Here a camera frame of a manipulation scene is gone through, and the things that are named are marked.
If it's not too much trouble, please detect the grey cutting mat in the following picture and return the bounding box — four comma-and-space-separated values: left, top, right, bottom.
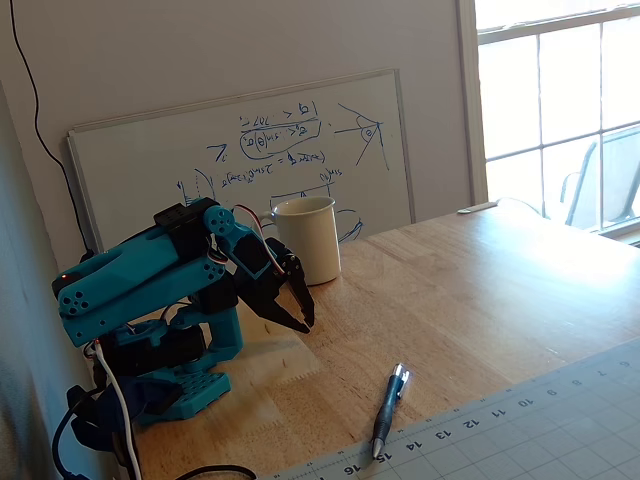
269, 337, 640, 480

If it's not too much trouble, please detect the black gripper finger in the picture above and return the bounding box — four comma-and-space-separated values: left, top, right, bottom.
253, 296, 313, 335
284, 257, 317, 330

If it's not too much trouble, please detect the grey patio chair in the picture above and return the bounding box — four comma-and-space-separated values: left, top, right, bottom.
558, 122, 640, 232

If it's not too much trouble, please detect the black silver pen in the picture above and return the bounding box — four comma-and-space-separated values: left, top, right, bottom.
371, 363, 411, 460

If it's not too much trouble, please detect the thick black cable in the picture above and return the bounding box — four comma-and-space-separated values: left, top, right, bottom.
52, 384, 258, 480

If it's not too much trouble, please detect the blue clamp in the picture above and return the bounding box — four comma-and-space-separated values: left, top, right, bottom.
69, 376, 184, 454

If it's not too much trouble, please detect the white window frame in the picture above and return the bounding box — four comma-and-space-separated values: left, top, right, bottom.
455, 0, 640, 249

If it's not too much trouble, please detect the thin black wall cable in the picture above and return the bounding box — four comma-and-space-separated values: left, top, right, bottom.
9, 0, 97, 262

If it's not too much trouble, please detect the whiteboard with blue writing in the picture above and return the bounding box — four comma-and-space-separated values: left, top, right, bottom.
66, 68, 417, 254

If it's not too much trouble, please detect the white ceramic mug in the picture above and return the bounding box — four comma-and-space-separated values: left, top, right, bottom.
259, 195, 344, 287

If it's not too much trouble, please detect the red white servo wire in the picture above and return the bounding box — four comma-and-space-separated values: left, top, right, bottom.
233, 203, 287, 277

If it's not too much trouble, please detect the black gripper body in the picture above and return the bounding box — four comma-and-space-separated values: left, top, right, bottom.
231, 237, 297, 315

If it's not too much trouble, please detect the white cable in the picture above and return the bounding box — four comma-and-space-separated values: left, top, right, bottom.
93, 341, 144, 480

